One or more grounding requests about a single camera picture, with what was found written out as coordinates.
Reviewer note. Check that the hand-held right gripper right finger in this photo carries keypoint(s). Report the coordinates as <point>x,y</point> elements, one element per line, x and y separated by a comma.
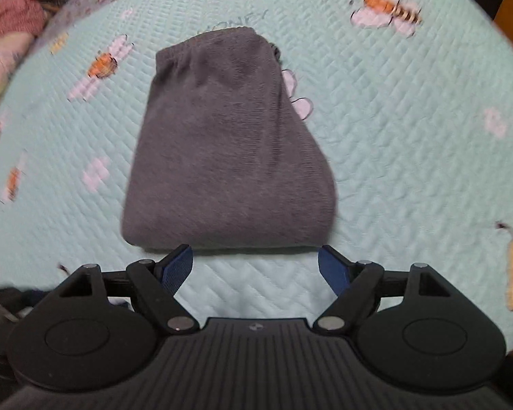
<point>331,267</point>

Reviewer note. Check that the bee print quilted bedspread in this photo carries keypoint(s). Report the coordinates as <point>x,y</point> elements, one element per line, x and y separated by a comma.
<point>410,136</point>

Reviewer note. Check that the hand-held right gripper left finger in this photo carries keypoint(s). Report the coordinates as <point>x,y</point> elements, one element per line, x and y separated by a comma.
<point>177,265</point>

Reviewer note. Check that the pink fuzzy garment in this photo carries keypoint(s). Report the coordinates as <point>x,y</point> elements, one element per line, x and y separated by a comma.
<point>21,10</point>

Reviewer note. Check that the floral pillow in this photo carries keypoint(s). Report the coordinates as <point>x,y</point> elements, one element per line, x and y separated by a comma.
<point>2,68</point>

